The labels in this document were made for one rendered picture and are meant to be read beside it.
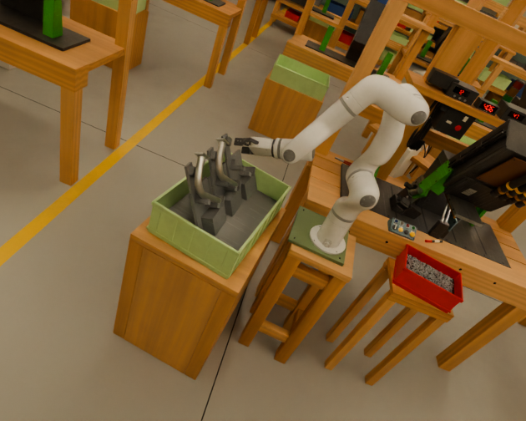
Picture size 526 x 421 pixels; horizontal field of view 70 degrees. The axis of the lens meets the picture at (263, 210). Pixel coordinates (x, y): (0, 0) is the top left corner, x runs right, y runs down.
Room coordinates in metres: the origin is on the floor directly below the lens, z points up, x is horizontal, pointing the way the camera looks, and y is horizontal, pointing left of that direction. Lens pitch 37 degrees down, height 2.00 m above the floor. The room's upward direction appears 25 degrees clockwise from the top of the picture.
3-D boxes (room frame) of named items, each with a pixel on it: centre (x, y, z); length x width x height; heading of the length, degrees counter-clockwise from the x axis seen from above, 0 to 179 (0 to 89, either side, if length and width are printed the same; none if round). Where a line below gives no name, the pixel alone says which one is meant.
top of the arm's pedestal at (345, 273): (1.50, -0.35, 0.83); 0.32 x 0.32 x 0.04; 0
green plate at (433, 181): (2.06, -0.84, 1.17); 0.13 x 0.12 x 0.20; 95
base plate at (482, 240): (2.13, -0.91, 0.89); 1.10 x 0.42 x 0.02; 95
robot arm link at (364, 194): (1.46, -0.35, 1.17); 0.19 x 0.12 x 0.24; 16
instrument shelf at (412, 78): (2.38, -0.89, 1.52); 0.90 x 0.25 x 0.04; 95
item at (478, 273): (1.85, -0.93, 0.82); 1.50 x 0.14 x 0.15; 95
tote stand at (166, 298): (1.39, 0.18, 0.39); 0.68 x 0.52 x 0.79; 175
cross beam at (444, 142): (2.49, -0.88, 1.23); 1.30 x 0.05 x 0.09; 95
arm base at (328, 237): (1.49, -0.35, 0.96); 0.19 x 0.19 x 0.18
